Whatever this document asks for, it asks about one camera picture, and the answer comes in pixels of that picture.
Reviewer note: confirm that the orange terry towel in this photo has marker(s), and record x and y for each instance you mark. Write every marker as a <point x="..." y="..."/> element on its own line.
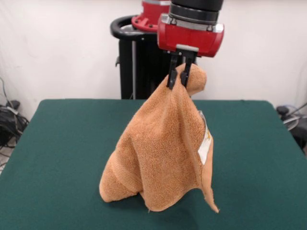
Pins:
<point x="163" y="143"/>

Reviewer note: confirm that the black power adapter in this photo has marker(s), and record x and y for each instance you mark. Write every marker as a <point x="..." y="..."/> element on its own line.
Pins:
<point x="15" y="104"/>
<point x="283" y="109"/>

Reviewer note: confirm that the black bulky object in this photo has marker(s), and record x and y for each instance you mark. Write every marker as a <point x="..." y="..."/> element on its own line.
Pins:
<point x="301" y="136"/>

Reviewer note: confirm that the grey round disc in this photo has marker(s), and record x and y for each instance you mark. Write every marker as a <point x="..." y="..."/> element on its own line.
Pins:
<point x="291" y="122"/>

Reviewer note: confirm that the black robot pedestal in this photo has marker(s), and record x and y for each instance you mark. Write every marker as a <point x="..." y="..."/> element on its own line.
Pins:
<point x="127" y="72"/>

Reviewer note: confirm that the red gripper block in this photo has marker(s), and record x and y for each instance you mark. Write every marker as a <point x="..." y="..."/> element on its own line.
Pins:
<point x="189" y="36"/>

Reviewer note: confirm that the dark green table cloth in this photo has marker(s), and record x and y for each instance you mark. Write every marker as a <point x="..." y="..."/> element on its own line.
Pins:
<point x="60" y="167"/>

